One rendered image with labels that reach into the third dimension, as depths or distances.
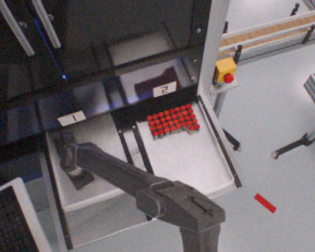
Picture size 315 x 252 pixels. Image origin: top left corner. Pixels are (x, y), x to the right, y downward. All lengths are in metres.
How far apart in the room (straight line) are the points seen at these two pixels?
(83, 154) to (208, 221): 0.41
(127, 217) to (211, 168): 0.35
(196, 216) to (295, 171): 1.74
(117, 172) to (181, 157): 0.49
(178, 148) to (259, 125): 1.19
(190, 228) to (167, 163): 0.63
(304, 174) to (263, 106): 0.57
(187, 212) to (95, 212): 0.64
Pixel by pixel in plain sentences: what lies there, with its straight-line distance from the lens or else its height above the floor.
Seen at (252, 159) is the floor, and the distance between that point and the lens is 2.17.
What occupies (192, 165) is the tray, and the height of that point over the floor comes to 0.88.
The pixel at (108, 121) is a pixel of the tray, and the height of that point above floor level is 0.88.
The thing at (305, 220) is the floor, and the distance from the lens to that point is 2.18.
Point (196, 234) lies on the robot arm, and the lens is 0.55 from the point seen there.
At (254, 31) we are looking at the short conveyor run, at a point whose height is 0.93.
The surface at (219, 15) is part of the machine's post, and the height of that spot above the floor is 1.32.
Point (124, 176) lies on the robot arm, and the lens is 0.69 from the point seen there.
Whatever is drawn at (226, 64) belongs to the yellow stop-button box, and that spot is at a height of 1.03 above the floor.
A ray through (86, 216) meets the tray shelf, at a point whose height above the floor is 0.88.
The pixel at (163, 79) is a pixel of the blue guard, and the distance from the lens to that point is 1.08.
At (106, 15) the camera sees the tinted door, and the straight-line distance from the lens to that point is 0.81.
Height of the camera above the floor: 1.98
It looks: 67 degrees down
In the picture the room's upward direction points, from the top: 4 degrees clockwise
